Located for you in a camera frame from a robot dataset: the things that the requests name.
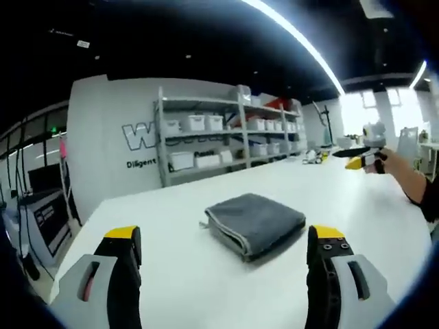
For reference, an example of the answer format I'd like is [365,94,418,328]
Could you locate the black floor stand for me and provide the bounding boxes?
[312,101,336,151]

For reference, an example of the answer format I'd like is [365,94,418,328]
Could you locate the small clutter of parts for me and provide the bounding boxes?
[302,147,333,166]

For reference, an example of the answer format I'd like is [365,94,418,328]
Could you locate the long ceiling light strip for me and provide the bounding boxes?
[239,0,346,97]

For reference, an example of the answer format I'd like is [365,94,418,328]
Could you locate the white chair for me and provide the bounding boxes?
[396,125,420,156]

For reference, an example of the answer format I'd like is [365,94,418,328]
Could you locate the rows of white storage boxes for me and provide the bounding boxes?
[161,112,307,171]

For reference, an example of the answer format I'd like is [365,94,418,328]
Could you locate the short ceiling light strip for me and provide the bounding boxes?
[409,59,429,89]

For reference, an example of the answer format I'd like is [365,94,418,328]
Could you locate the person's right hand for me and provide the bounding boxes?
[364,147,399,175]

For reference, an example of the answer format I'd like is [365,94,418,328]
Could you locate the grey machine cabinet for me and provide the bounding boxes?
[19,190,83,270]

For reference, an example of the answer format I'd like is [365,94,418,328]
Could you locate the grey towel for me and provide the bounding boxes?
[198,193,307,263]

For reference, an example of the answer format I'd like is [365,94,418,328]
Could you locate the grey metal shelving unit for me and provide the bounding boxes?
[152,85,309,188]

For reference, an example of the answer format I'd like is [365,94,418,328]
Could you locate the red item on shelf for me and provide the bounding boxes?
[269,97,293,110]

